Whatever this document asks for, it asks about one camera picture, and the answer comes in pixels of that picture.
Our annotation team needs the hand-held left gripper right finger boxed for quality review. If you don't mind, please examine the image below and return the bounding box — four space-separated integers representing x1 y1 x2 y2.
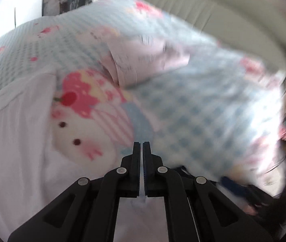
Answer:
142 142 272 242

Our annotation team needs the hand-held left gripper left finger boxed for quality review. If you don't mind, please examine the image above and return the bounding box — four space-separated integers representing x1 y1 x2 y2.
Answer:
8 142 141 242

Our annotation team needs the white shirt navy collar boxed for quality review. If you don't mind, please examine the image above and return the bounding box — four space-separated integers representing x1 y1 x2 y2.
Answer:
0 70 251 242

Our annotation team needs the printed checkered blanket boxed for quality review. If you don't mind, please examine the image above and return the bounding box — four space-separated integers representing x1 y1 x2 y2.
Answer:
0 0 286 208

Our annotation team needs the folded pink printed garment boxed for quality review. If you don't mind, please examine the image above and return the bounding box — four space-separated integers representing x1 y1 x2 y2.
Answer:
100 33 192 87

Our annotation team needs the grey padded headboard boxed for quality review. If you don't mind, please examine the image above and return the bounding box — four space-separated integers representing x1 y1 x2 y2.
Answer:
112 0 286 87

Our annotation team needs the white wardrobe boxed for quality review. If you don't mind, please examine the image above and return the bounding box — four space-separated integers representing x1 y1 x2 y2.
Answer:
0 0 44 44

